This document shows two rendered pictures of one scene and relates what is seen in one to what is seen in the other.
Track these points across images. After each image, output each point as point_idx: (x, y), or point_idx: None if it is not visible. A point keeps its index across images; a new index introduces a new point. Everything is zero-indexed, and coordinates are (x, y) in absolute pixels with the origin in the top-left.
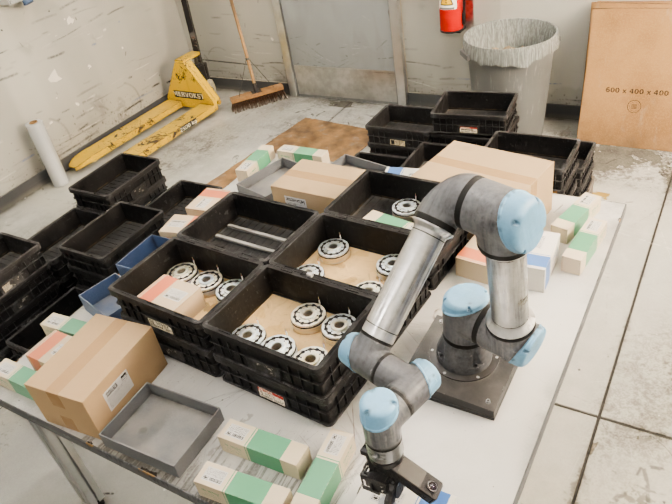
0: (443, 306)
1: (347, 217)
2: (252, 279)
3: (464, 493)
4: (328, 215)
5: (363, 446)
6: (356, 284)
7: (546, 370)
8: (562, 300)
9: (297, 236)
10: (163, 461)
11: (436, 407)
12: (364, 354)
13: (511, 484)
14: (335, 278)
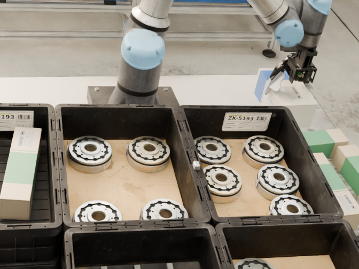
0: (160, 57)
1: (60, 190)
2: (249, 216)
3: (234, 93)
4: (68, 213)
5: (313, 52)
6: (133, 180)
7: (98, 83)
8: (1, 91)
9: (139, 221)
10: None
11: None
12: (295, 14)
13: (208, 78)
14: (139, 203)
